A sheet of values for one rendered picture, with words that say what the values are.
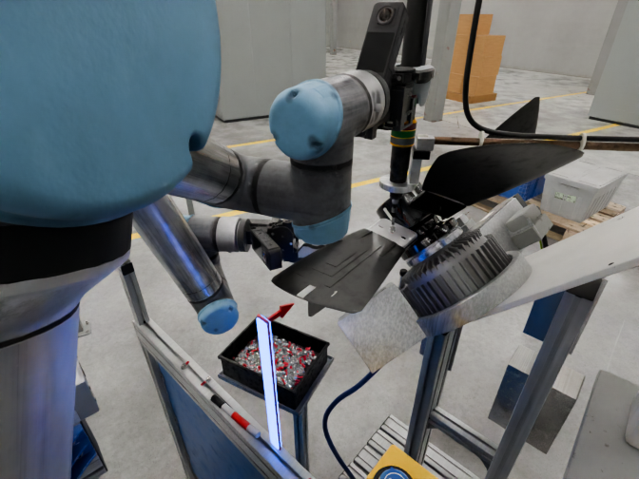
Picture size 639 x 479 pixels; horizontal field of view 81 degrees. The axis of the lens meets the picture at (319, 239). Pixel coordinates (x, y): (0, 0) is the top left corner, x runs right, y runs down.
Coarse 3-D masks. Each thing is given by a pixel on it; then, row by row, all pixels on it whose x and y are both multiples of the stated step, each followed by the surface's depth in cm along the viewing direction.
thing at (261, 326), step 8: (264, 328) 55; (264, 336) 56; (264, 344) 58; (264, 352) 59; (264, 360) 60; (264, 368) 61; (264, 376) 62; (264, 384) 64; (272, 384) 62; (272, 392) 63; (272, 400) 64; (272, 408) 65; (272, 416) 67; (272, 424) 68; (272, 432) 70; (272, 440) 72
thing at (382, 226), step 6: (378, 222) 80; (384, 222) 80; (390, 222) 80; (372, 228) 79; (378, 228) 79; (384, 228) 79; (396, 228) 79; (402, 228) 79; (384, 234) 77; (390, 234) 77; (396, 234) 77; (402, 234) 77; (408, 234) 77; (414, 234) 77; (396, 240) 76; (402, 240) 76; (408, 240) 75; (402, 246) 74
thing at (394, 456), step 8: (392, 448) 51; (384, 456) 50; (392, 456) 50; (400, 456) 50; (408, 456) 50; (384, 464) 49; (392, 464) 49; (400, 464) 49; (408, 464) 49; (416, 464) 49; (376, 472) 48; (408, 472) 48; (416, 472) 48; (424, 472) 48
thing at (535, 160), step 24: (504, 144) 50; (528, 144) 51; (552, 144) 52; (432, 168) 60; (456, 168) 60; (480, 168) 59; (504, 168) 59; (528, 168) 58; (552, 168) 58; (456, 192) 70; (480, 192) 68
